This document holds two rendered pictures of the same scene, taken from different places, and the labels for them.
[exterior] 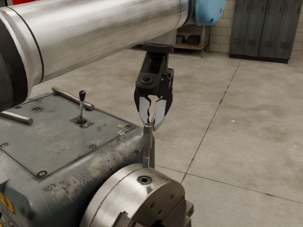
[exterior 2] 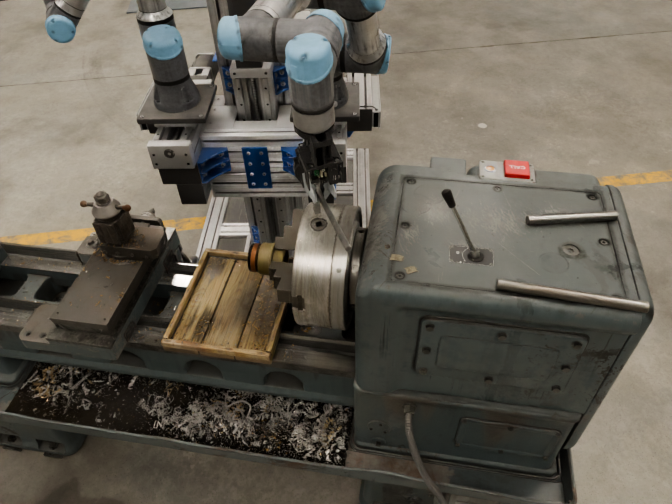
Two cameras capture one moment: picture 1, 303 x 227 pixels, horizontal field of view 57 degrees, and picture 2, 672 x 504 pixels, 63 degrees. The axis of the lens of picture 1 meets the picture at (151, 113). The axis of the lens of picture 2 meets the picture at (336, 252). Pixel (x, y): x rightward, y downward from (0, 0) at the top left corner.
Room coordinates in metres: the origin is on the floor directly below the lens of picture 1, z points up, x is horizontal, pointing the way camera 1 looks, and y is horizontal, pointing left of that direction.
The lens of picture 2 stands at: (1.41, -0.40, 2.10)
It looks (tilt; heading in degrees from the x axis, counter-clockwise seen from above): 45 degrees down; 152
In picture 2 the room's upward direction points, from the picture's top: 2 degrees counter-clockwise
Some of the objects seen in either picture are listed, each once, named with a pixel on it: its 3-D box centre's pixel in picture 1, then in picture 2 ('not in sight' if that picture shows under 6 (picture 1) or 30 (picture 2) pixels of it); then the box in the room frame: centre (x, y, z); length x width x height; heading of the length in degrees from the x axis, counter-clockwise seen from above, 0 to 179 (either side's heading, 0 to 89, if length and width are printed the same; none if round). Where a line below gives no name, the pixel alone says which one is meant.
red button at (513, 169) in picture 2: not in sight; (516, 170); (0.66, 0.52, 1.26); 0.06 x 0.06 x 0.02; 50
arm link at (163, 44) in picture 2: not in sight; (165, 52); (-0.31, -0.05, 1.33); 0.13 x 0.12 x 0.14; 170
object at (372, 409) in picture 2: not in sight; (453, 408); (0.79, 0.35, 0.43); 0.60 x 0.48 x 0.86; 50
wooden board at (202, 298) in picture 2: not in sight; (235, 301); (0.38, -0.18, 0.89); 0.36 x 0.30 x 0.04; 140
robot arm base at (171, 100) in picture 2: not in sight; (174, 87); (-0.30, -0.06, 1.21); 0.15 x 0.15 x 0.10
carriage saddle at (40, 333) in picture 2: not in sight; (103, 282); (0.11, -0.49, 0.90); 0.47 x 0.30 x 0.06; 140
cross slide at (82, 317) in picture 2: not in sight; (115, 268); (0.13, -0.44, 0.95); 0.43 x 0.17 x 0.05; 140
